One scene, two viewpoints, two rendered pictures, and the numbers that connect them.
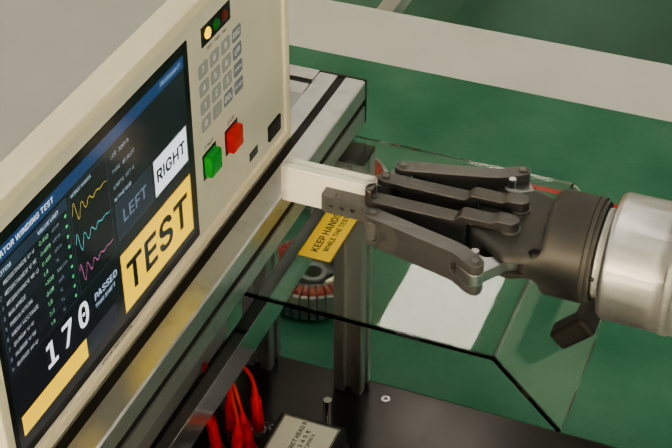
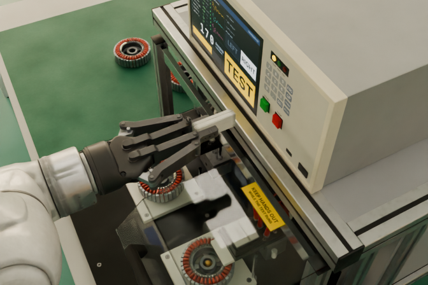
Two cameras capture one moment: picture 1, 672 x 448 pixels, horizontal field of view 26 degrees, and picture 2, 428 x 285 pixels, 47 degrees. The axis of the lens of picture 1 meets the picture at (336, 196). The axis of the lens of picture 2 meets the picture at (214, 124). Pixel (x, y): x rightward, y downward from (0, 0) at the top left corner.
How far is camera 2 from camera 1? 1.26 m
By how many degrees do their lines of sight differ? 85
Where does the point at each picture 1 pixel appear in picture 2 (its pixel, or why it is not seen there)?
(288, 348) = not seen: outside the picture
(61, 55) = not seen: outside the picture
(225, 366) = (227, 141)
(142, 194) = (235, 51)
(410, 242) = (156, 120)
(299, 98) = (342, 219)
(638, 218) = (66, 154)
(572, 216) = (96, 145)
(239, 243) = (249, 134)
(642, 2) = not seen: outside the picture
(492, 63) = not seen: outside the picture
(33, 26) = not seen: outside the picture
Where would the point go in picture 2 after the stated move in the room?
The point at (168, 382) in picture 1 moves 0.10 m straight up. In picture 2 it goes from (211, 97) to (210, 57)
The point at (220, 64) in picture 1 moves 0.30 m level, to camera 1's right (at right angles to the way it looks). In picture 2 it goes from (278, 83) to (130, 214)
